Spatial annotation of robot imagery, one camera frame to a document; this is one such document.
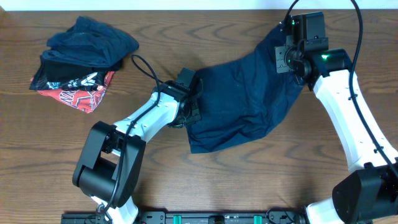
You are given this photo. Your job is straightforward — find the navy blue shorts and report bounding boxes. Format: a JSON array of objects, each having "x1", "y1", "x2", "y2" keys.
[{"x1": 187, "y1": 26, "x2": 302, "y2": 154}]

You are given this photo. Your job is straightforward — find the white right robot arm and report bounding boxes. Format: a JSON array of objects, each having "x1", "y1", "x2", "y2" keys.
[{"x1": 275, "y1": 45, "x2": 397, "y2": 223}]

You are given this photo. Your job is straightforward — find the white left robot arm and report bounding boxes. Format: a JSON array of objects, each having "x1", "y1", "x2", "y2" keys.
[{"x1": 62, "y1": 80, "x2": 203, "y2": 223}]

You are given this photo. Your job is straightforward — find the red printed folded shirt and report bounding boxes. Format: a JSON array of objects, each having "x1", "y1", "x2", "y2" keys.
[{"x1": 37, "y1": 72, "x2": 114, "y2": 113}]

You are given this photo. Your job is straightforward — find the dark blue folded garment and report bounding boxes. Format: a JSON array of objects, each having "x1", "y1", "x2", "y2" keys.
[{"x1": 42, "y1": 16, "x2": 139, "y2": 68}]

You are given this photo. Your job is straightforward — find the black printed folded shirt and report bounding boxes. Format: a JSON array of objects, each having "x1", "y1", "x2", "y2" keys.
[{"x1": 29, "y1": 57, "x2": 123, "y2": 91}]

